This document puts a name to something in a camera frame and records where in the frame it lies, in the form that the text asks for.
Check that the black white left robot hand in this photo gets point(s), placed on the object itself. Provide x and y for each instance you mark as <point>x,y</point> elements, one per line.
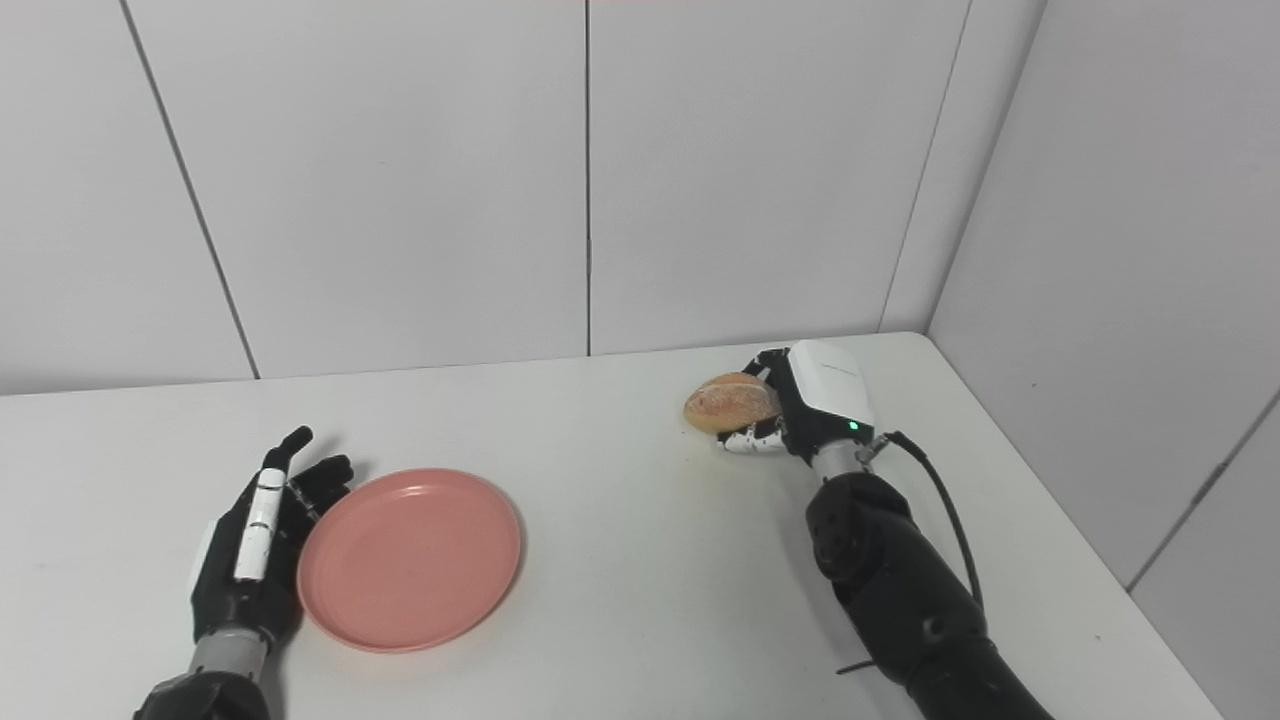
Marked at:
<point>220,590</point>

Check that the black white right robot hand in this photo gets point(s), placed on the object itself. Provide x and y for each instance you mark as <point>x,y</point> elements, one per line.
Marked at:
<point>830,390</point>

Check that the pink round plate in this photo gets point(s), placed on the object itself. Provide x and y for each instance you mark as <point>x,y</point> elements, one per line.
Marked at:
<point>410,560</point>

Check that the golden bread roll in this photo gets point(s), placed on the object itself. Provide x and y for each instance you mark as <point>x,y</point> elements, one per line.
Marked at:
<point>730,402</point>

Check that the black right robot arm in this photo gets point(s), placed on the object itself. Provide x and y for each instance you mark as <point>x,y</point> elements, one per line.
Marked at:
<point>900,590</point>

